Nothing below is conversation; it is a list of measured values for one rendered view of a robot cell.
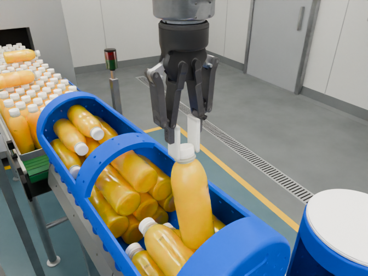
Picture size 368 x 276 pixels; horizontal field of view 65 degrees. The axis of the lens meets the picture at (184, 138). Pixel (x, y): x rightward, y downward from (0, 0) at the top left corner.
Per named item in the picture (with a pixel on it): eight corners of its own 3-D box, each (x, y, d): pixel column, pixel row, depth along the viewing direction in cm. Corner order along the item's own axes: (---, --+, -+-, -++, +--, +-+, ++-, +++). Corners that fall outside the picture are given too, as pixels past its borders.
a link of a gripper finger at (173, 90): (189, 63, 44) (182, 63, 43) (178, 130, 48) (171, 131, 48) (174, 57, 47) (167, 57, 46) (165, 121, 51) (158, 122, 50)
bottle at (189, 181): (177, 248, 58) (160, 163, 53) (187, 227, 64) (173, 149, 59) (212, 251, 56) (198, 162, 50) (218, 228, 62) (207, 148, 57)
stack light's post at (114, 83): (130, 224, 213) (111, 80, 158) (127, 221, 216) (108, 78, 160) (135, 222, 215) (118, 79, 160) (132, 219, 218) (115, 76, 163)
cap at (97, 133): (102, 136, 97) (104, 138, 96) (91, 139, 95) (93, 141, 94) (101, 126, 95) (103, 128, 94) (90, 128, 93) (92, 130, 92)
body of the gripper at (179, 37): (174, 26, 38) (176, 92, 42) (222, 19, 42) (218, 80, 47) (145, 18, 43) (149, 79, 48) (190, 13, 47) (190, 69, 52)
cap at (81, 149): (79, 140, 94) (81, 142, 93) (88, 145, 97) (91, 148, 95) (72, 150, 93) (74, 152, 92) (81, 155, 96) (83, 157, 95)
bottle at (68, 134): (61, 114, 105) (79, 134, 93) (76, 124, 111) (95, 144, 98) (48, 130, 105) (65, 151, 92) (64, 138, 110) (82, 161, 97)
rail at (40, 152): (23, 161, 117) (21, 155, 116) (23, 160, 118) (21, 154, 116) (114, 132, 138) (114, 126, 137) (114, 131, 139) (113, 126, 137)
